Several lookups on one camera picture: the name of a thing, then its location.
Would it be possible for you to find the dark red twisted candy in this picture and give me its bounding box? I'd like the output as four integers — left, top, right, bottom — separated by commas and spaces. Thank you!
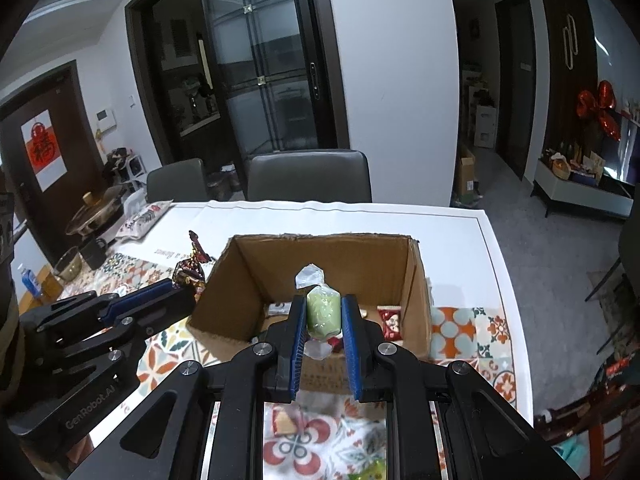
171, 231, 216, 290

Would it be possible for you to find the yellow cheese snack packet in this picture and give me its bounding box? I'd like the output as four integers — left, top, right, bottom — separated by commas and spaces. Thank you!
271, 403, 305, 437

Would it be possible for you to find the small dark red snack bar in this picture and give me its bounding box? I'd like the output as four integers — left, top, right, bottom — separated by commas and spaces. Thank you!
376, 306, 402, 341

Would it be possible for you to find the green jelly snack packet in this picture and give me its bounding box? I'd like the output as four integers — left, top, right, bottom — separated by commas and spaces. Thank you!
295, 263, 342, 361

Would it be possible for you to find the person left hand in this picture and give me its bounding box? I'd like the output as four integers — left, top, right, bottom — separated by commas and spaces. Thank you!
66, 436, 94, 469

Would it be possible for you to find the glass bowl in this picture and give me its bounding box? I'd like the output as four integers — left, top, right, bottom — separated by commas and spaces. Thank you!
53, 246, 84, 283

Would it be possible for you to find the black mug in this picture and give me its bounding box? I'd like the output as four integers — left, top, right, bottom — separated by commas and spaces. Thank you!
79, 237, 107, 270

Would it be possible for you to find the blue cap water bottle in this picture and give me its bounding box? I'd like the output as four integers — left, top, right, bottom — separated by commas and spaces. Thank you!
21, 268, 42, 298

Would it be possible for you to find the white patterned snack bag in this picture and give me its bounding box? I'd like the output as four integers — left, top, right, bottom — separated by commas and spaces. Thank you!
116, 200, 174, 240

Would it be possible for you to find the metal hot pot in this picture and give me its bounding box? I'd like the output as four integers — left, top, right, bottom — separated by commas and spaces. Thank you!
65, 185, 124, 236

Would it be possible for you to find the brown cardboard box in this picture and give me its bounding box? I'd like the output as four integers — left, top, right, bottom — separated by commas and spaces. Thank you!
188, 234, 431, 403

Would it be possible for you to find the red wooden chair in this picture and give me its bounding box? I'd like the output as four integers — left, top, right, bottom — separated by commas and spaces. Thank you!
534, 351, 639, 479

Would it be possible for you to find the patterned tile tablecloth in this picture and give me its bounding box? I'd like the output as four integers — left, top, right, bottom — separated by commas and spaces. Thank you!
63, 252, 533, 479

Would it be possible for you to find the grey dining chair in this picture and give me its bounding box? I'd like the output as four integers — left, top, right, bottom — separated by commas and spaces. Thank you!
246, 148, 372, 204
146, 158, 209, 203

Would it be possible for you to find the red paper door decoration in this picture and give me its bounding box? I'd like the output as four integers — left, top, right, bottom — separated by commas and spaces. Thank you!
21, 110, 67, 192

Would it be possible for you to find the white low cabinet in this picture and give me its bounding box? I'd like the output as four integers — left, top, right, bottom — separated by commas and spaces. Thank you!
534, 160, 634, 218

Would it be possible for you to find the cardboard box on floor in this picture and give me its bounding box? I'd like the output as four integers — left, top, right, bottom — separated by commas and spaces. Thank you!
454, 144, 475, 198

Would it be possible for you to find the black glass sliding door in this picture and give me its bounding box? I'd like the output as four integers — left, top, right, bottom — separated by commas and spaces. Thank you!
125, 0, 349, 177

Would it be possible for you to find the red foil balloon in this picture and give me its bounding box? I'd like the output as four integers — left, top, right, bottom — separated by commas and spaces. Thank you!
576, 80, 620, 142

